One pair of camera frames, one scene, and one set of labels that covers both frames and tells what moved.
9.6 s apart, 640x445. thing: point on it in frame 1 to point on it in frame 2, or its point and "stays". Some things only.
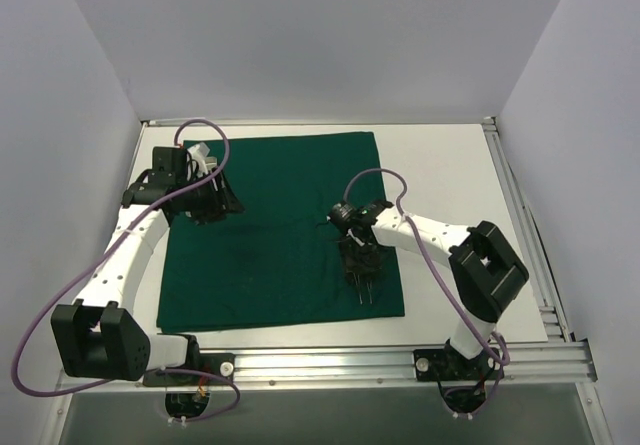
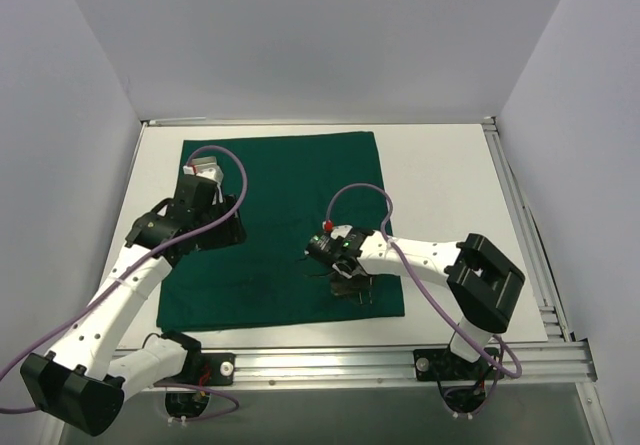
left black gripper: (218, 197) to (223, 224)
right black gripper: (362, 271) to (351, 285)
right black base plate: (448, 365) stays
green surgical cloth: (279, 259) stays
